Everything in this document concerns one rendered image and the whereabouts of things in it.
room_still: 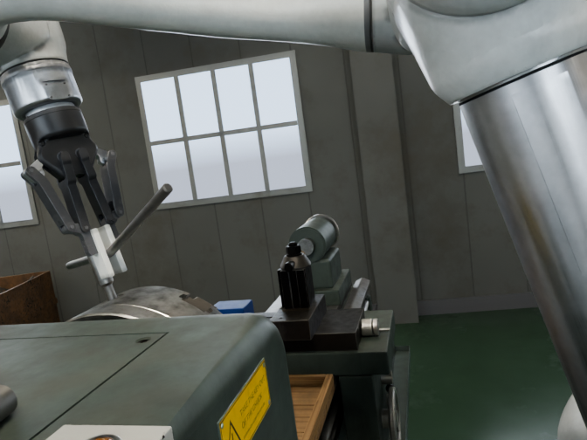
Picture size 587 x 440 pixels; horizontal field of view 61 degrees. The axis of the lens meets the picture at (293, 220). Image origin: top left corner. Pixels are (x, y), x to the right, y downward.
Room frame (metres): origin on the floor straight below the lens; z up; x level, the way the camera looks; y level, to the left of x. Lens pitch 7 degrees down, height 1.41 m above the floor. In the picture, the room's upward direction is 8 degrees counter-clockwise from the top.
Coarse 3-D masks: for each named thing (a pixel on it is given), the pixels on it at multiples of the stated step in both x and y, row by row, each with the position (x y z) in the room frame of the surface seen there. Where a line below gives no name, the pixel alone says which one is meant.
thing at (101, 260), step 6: (96, 234) 0.67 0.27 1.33; (96, 240) 0.67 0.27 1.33; (96, 246) 0.67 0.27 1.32; (102, 246) 0.67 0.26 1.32; (102, 252) 0.67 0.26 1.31; (96, 258) 0.68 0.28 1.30; (102, 258) 0.67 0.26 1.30; (96, 264) 0.68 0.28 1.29; (102, 264) 0.67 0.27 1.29; (108, 264) 0.67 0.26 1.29; (102, 270) 0.68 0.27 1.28; (108, 270) 0.67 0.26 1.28; (102, 276) 0.68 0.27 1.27; (108, 276) 0.67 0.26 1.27
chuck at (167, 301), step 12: (144, 288) 0.73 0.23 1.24; (156, 288) 0.72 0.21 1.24; (168, 288) 0.72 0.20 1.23; (120, 300) 0.67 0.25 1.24; (132, 300) 0.67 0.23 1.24; (144, 300) 0.67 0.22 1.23; (156, 300) 0.67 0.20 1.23; (168, 300) 0.68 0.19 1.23; (180, 300) 0.69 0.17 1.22; (156, 312) 0.64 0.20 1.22; (168, 312) 0.65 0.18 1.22; (180, 312) 0.66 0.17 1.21; (192, 312) 0.67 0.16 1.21; (204, 312) 0.69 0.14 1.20; (216, 312) 0.70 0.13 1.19
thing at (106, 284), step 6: (90, 258) 0.70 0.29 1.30; (90, 264) 0.70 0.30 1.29; (96, 270) 0.70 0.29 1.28; (96, 276) 0.70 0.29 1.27; (102, 282) 0.70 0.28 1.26; (108, 282) 0.70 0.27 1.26; (108, 288) 0.70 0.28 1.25; (108, 294) 0.70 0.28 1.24; (114, 294) 0.70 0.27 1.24; (108, 300) 0.70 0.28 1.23
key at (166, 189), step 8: (168, 184) 0.56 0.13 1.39; (160, 192) 0.56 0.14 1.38; (168, 192) 0.55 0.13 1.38; (152, 200) 0.57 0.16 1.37; (160, 200) 0.56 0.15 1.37; (144, 208) 0.59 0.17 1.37; (152, 208) 0.58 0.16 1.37; (136, 216) 0.60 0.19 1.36; (144, 216) 0.59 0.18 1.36; (128, 224) 0.62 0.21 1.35; (136, 224) 0.61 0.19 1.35; (128, 232) 0.62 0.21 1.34; (120, 240) 0.64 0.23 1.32; (112, 248) 0.66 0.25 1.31; (120, 248) 0.66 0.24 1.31; (112, 256) 0.68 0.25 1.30; (72, 264) 0.75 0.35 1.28; (80, 264) 0.74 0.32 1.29
